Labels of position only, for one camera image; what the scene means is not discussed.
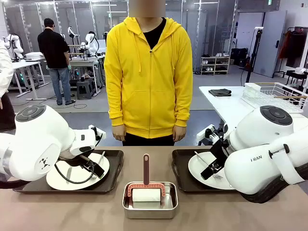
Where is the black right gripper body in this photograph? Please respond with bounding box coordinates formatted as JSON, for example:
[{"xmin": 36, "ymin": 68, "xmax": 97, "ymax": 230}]
[{"xmin": 208, "ymin": 139, "xmax": 231, "ymax": 169}]

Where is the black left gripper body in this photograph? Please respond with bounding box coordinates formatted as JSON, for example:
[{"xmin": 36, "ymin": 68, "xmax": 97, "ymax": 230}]
[{"xmin": 79, "ymin": 154, "xmax": 100, "ymax": 170}]

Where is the yellow-sleeved left forearm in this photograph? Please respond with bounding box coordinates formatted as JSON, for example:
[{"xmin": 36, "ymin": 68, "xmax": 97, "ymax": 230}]
[{"xmin": 171, "ymin": 79, "xmax": 193, "ymax": 128}]

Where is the yellow-sleeved right forearm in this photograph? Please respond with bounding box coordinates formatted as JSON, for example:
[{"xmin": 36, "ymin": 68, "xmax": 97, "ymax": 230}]
[{"xmin": 104, "ymin": 79, "xmax": 126, "ymax": 127}]

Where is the yellow-hoodie person's right hand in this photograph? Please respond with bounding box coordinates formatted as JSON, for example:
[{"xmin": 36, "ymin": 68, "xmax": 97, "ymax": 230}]
[{"xmin": 112, "ymin": 125, "xmax": 127, "ymax": 142}]

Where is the yellow-hoodie person's left hand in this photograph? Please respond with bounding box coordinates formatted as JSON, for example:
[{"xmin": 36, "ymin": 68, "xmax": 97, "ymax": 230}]
[{"xmin": 172, "ymin": 125, "xmax": 187, "ymax": 143}]

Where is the round white plate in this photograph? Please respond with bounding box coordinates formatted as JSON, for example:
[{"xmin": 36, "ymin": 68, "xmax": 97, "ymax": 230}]
[
  {"xmin": 46, "ymin": 152, "xmax": 110, "ymax": 191},
  {"xmin": 188, "ymin": 151, "xmax": 238, "ymax": 191}
]

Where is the silver fork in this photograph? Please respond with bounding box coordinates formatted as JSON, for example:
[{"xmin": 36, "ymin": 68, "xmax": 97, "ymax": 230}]
[
  {"xmin": 90, "ymin": 151, "xmax": 106, "ymax": 181},
  {"xmin": 194, "ymin": 151, "xmax": 224, "ymax": 181}
]

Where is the dark brown serving tray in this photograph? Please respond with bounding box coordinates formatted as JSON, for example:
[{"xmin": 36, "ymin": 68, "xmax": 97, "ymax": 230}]
[
  {"xmin": 13, "ymin": 149, "xmax": 125, "ymax": 194},
  {"xmin": 171, "ymin": 148, "xmax": 241, "ymax": 194}
]

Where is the white side table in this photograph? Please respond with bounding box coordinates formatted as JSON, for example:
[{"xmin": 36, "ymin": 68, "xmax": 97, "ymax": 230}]
[{"xmin": 196, "ymin": 86, "xmax": 308, "ymax": 146}]

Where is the dark grey folded cloth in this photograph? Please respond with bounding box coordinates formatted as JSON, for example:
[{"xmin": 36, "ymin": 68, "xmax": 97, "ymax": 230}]
[{"xmin": 208, "ymin": 88, "xmax": 232, "ymax": 98}]

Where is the rectangular steel container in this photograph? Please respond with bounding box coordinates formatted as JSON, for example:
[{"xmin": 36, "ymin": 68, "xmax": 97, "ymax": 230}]
[{"xmin": 122, "ymin": 182, "xmax": 179, "ymax": 219}]

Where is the grey plastic stool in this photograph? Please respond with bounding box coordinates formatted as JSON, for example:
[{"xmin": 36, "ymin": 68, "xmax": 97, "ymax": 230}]
[{"xmin": 76, "ymin": 79, "xmax": 96, "ymax": 100}]

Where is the white shoe rack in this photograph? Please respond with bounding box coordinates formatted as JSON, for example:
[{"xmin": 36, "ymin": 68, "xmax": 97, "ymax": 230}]
[{"xmin": 200, "ymin": 52, "xmax": 231, "ymax": 76}]

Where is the white office desk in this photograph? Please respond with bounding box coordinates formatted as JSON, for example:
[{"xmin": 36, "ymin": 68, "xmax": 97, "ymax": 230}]
[
  {"xmin": 8, "ymin": 60, "xmax": 48, "ymax": 101},
  {"xmin": 68, "ymin": 55, "xmax": 106, "ymax": 97}
]

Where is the person in yellow hoodie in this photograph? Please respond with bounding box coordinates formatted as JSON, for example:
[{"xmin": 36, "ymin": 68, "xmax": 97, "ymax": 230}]
[{"xmin": 103, "ymin": 0, "xmax": 193, "ymax": 147}]

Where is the black tripod stand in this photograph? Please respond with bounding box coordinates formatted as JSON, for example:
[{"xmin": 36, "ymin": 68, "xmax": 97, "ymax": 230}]
[{"xmin": 240, "ymin": 27, "xmax": 265, "ymax": 87}]

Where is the black equipment case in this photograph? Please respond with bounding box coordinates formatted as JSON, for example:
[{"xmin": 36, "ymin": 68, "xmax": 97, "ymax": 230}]
[{"xmin": 231, "ymin": 48, "xmax": 249, "ymax": 67}]

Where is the man in black shirt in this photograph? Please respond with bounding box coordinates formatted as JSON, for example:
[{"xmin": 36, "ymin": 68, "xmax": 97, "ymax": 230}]
[{"xmin": 37, "ymin": 18, "xmax": 77, "ymax": 106}]

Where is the figure in white shirt, apron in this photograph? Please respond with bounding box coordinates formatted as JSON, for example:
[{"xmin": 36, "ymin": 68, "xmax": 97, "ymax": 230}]
[{"xmin": 0, "ymin": 39, "xmax": 16, "ymax": 132}]

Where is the black clothing rack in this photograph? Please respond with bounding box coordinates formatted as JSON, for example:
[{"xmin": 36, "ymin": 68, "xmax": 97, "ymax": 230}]
[{"xmin": 279, "ymin": 26, "xmax": 308, "ymax": 78}]

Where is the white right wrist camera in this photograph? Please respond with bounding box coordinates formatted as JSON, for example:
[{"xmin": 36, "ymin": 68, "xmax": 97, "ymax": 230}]
[{"xmin": 204, "ymin": 124, "xmax": 226, "ymax": 145}]

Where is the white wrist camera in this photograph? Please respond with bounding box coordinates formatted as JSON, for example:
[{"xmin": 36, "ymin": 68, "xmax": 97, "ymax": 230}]
[
  {"xmin": 204, "ymin": 124, "xmax": 226, "ymax": 145},
  {"xmin": 88, "ymin": 124, "xmax": 107, "ymax": 141}
]

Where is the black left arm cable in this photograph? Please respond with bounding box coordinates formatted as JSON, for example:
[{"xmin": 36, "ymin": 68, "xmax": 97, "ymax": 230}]
[{"xmin": 54, "ymin": 157, "xmax": 95, "ymax": 185}]

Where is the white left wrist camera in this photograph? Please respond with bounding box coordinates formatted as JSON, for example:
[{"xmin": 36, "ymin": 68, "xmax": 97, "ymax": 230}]
[{"xmin": 88, "ymin": 124, "xmax": 107, "ymax": 141}]

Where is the black right arm cable sleeve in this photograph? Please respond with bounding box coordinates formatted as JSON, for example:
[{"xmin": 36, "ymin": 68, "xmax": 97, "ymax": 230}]
[{"xmin": 240, "ymin": 165, "xmax": 308, "ymax": 204}]

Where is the white wire dish rack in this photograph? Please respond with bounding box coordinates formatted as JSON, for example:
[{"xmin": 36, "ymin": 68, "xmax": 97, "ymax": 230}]
[{"xmin": 242, "ymin": 82, "xmax": 308, "ymax": 114}]

